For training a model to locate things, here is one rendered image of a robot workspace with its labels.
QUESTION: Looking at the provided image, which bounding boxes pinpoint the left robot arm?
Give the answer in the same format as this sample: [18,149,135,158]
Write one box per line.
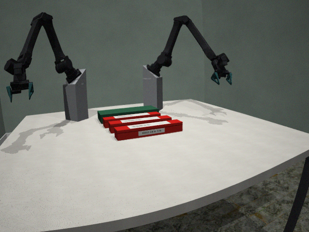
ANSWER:
[147,15,229,77]

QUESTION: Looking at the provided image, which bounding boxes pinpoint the white welding electrode box with red edges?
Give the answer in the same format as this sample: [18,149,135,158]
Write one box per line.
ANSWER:
[114,119,183,141]

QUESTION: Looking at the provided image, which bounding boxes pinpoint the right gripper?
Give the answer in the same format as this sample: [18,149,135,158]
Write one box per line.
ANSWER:
[6,80,34,102]

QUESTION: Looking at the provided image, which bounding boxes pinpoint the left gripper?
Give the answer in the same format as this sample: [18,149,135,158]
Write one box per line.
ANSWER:
[211,70,232,85]

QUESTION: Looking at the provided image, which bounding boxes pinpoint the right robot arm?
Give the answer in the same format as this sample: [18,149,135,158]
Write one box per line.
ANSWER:
[4,12,82,84]

